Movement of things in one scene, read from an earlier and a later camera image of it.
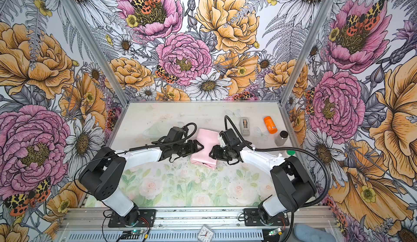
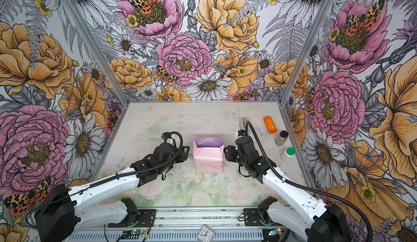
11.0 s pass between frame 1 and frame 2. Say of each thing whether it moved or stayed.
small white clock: stayed
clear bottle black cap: stayed
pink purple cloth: moved
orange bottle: stayed
